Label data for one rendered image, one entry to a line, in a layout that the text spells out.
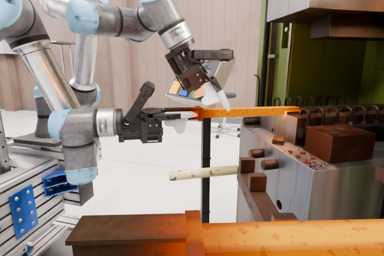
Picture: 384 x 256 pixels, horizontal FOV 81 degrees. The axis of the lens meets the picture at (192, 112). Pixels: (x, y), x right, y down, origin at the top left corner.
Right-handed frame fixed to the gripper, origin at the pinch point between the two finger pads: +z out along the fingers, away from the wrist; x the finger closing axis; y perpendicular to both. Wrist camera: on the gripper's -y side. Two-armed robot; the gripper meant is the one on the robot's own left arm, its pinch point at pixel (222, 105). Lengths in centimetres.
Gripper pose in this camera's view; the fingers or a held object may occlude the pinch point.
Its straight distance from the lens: 64.1
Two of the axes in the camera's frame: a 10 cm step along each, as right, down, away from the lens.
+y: -8.6, 5.1, -0.6
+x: 2.0, 2.1, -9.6
